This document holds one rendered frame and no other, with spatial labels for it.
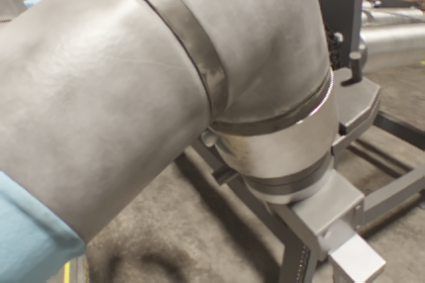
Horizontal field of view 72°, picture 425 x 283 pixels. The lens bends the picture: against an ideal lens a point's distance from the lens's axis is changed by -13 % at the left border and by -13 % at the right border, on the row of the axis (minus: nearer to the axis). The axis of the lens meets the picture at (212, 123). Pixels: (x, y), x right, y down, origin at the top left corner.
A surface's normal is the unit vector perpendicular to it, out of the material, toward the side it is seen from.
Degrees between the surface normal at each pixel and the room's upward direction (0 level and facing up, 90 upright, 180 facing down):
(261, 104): 108
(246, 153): 113
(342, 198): 24
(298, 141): 101
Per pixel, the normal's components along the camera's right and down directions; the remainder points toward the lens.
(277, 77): 0.26, 0.58
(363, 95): -0.34, -0.69
